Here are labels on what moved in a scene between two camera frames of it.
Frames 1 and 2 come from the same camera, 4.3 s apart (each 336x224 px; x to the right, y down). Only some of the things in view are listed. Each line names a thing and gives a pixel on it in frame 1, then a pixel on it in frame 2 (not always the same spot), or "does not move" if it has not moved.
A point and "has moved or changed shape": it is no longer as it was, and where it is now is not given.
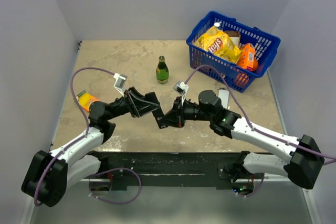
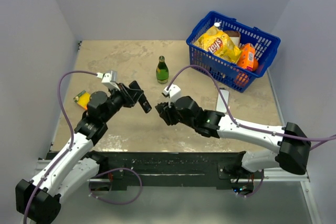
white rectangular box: [224, 96] does not move
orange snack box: [247, 60] does not move
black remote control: [158, 115] has moved or changed shape
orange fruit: [241, 78] does not move
